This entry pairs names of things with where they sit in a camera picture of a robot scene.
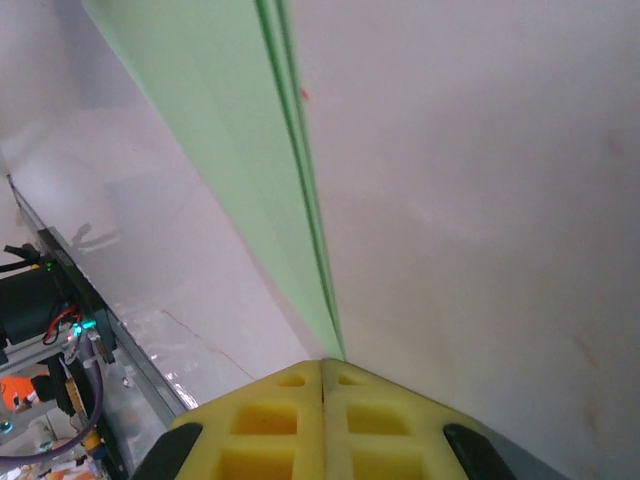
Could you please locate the black controller board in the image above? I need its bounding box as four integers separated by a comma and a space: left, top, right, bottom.
42, 299, 104, 364

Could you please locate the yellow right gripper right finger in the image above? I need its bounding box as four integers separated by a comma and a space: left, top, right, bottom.
322, 358, 519, 480

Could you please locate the orange and black object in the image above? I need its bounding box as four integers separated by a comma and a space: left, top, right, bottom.
0, 374, 54, 412

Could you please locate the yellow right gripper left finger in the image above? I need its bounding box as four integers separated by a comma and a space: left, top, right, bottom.
132, 358, 327, 480

